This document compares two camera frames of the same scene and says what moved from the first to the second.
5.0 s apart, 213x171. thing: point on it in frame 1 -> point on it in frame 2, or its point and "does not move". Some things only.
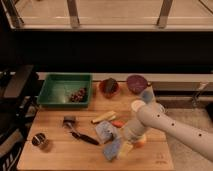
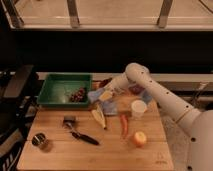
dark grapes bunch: (79, 96) does not move
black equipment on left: (19, 106) does not move
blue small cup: (147, 96) does not move
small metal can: (38, 139) does not move
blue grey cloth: (105, 132) -> (110, 107)
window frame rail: (109, 15) does not move
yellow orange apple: (139, 144) does not move
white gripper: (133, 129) -> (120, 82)
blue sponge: (112, 149) -> (93, 95)
